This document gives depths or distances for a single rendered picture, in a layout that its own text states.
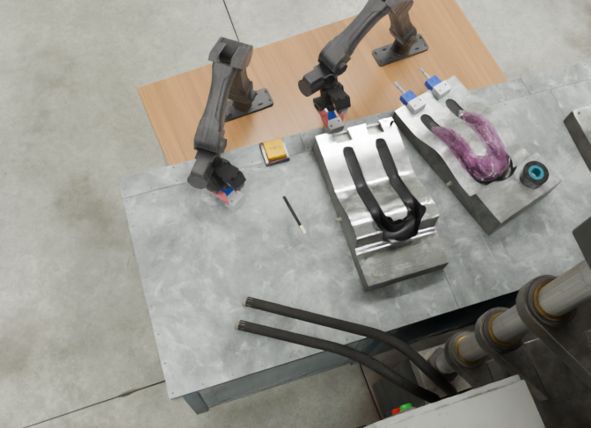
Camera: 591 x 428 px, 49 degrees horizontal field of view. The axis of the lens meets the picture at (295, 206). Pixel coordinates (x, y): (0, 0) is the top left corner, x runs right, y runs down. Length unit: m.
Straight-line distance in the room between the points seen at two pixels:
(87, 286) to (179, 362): 1.04
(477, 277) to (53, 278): 1.73
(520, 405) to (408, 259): 0.78
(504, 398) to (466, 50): 1.46
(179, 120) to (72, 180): 0.99
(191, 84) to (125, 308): 1.03
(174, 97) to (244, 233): 0.54
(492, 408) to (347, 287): 0.80
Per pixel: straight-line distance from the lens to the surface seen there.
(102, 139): 3.12
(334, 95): 2.00
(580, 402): 1.56
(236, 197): 1.99
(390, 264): 1.95
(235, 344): 1.91
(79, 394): 2.78
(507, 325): 1.43
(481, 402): 1.28
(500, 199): 2.07
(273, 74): 2.27
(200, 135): 1.81
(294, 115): 2.19
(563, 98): 2.47
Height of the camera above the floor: 2.68
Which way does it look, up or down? 67 degrees down
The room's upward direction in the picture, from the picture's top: 9 degrees clockwise
